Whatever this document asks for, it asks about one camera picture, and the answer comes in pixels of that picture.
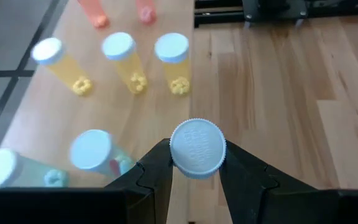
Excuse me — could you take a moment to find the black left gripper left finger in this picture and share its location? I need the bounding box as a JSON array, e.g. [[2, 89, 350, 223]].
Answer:
[[0, 139, 174, 224]]

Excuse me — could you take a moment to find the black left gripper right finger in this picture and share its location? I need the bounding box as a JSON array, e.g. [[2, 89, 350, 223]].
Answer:
[[219, 141, 358, 224]]

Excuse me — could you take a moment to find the green medicine bottle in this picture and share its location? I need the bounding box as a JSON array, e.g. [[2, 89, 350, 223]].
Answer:
[[69, 129, 135, 180], [0, 147, 70, 194]]

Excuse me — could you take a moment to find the clear container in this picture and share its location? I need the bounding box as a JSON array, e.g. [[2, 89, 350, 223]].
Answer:
[[169, 118, 227, 180]]

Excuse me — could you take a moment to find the yellow medicine bottle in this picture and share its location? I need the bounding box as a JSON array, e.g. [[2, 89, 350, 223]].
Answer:
[[31, 37, 93, 96], [101, 30, 149, 95], [153, 32, 191, 96]]

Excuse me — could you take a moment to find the pink medicine bottle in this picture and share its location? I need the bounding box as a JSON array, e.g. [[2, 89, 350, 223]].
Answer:
[[135, 0, 157, 26], [78, 0, 111, 29]]

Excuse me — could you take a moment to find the wooden shelf with black frame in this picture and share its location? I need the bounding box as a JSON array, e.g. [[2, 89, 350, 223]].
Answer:
[[0, 0, 196, 224]]

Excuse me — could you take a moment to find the black aluminium rig frame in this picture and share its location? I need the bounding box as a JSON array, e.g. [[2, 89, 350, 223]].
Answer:
[[193, 0, 358, 29]]

